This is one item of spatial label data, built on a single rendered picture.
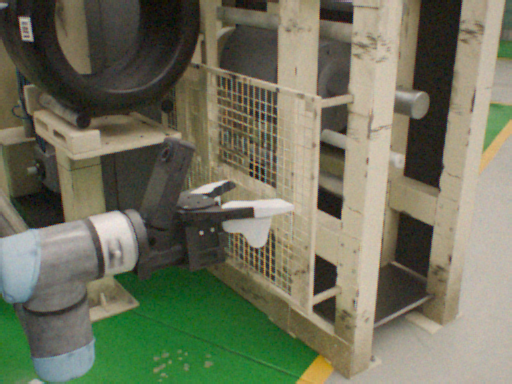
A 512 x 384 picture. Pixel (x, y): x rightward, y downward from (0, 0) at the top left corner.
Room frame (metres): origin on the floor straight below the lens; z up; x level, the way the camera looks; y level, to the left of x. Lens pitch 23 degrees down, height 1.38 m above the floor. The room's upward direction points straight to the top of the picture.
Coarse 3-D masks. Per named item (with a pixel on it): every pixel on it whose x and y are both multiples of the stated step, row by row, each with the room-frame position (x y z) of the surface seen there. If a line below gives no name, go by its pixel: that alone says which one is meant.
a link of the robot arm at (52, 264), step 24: (0, 240) 0.58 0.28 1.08; (24, 240) 0.58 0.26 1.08; (48, 240) 0.58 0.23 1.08; (72, 240) 0.59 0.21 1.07; (96, 240) 0.60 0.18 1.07; (0, 264) 0.55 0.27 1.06; (24, 264) 0.55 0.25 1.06; (48, 264) 0.56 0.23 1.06; (72, 264) 0.58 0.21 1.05; (96, 264) 0.59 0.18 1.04; (0, 288) 0.57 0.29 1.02; (24, 288) 0.55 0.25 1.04; (48, 288) 0.56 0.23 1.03; (72, 288) 0.58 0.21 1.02
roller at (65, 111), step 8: (40, 96) 1.95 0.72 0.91; (48, 96) 1.91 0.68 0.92; (48, 104) 1.87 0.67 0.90; (56, 104) 1.83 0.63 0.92; (64, 104) 1.80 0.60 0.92; (56, 112) 1.82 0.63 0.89; (64, 112) 1.76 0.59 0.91; (72, 112) 1.72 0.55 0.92; (80, 112) 1.70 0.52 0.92; (72, 120) 1.70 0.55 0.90; (80, 120) 1.68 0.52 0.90; (88, 120) 1.69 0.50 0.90
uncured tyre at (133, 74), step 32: (0, 0) 1.73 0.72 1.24; (32, 0) 1.61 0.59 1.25; (160, 0) 2.11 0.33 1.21; (192, 0) 1.89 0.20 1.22; (0, 32) 1.75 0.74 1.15; (32, 32) 1.61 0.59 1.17; (160, 32) 2.10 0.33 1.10; (192, 32) 1.89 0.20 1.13; (32, 64) 1.62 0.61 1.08; (64, 64) 1.64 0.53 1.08; (128, 64) 2.05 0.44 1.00; (160, 64) 2.02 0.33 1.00; (64, 96) 1.66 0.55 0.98; (96, 96) 1.69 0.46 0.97; (128, 96) 1.75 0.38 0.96; (160, 96) 1.84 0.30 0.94
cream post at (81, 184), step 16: (64, 0) 2.05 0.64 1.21; (80, 0) 2.08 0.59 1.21; (64, 16) 2.05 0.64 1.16; (80, 16) 2.08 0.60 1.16; (64, 32) 2.04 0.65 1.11; (80, 32) 2.08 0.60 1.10; (64, 48) 2.04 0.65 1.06; (80, 48) 2.07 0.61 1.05; (80, 64) 2.07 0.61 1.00; (64, 160) 2.04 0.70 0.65; (80, 160) 2.05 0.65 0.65; (96, 160) 2.08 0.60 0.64; (64, 176) 2.06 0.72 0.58; (80, 176) 2.04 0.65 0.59; (96, 176) 2.08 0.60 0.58; (64, 192) 2.08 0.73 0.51; (80, 192) 2.04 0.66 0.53; (96, 192) 2.07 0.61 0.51; (64, 208) 2.10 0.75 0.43; (80, 208) 2.03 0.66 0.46; (96, 208) 2.07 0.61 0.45; (96, 288) 2.05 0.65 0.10; (112, 288) 2.09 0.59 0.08; (96, 304) 2.04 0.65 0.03
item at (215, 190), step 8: (208, 184) 0.79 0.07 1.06; (216, 184) 0.79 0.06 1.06; (224, 184) 0.80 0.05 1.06; (232, 184) 0.81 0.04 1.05; (192, 192) 0.75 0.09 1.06; (200, 192) 0.75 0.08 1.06; (208, 192) 0.75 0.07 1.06; (216, 192) 0.78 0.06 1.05; (224, 192) 0.79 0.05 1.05; (216, 200) 0.79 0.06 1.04
